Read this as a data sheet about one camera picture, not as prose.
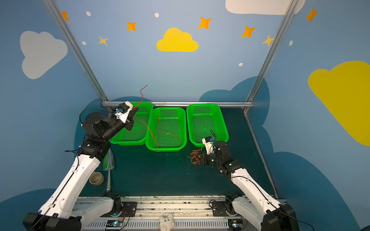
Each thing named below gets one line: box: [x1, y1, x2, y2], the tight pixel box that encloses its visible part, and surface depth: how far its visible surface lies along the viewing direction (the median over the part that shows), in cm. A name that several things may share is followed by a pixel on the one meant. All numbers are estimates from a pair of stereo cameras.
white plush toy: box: [158, 213, 175, 231], surface depth 69 cm
